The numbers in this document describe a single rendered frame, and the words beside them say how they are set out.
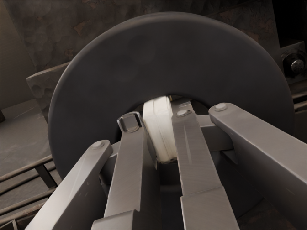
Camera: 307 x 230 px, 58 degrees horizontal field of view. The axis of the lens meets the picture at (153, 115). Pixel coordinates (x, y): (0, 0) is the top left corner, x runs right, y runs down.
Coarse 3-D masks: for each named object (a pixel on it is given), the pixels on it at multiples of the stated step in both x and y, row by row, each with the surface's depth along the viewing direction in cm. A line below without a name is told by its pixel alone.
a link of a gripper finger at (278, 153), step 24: (216, 120) 12; (240, 120) 11; (240, 144) 11; (264, 144) 9; (288, 144) 9; (240, 168) 12; (264, 168) 9; (288, 168) 8; (264, 192) 10; (288, 192) 8; (288, 216) 9
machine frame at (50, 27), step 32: (32, 0) 51; (64, 0) 51; (96, 0) 51; (128, 0) 51; (160, 0) 51; (192, 0) 51; (224, 0) 51; (256, 0) 46; (288, 0) 53; (32, 32) 53; (64, 32) 53; (96, 32) 53; (256, 32) 47; (288, 32) 57; (64, 64) 51; (256, 224) 61; (288, 224) 61
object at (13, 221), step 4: (12, 220) 36; (8, 224) 36; (12, 224) 36; (16, 224) 35; (0, 228) 35; (4, 228) 35; (8, 228) 36; (12, 228) 36; (16, 228) 34; (20, 228) 36
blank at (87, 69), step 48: (96, 48) 15; (144, 48) 15; (192, 48) 15; (240, 48) 15; (96, 96) 16; (144, 96) 16; (192, 96) 16; (240, 96) 16; (288, 96) 16; (240, 192) 18
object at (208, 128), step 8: (176, 104) 17; (184, 104) 16; (200, 120) 14; (208, 120) 13; (208, 128) 13; (216, 128) 13; (208, 136) 13; (216, 136) 13; (224, 136) 13; (208, 144) 13; (216, 144) 13; (224, 144) 13; (232, 144) 13
